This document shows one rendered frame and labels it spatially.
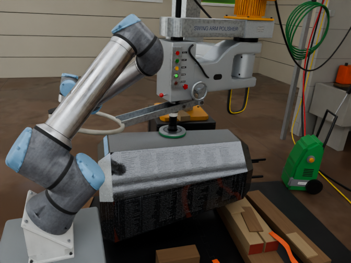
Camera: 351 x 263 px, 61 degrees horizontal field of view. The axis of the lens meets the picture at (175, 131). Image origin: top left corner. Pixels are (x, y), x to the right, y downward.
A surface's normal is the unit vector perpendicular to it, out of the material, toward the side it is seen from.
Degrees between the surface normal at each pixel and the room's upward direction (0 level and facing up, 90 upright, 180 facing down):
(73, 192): 90
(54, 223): 75
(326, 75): 90
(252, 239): 0
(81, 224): 0
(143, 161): 45
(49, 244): 90
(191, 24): 90
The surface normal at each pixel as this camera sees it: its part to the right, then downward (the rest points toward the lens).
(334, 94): -0.95, 0.08
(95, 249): 0.05, -0.92
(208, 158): 0.24, -0.39
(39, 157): 0.51, 0.01
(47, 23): 0.32, 0.38
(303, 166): -0.04, 0.38
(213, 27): 0.52, 0.35
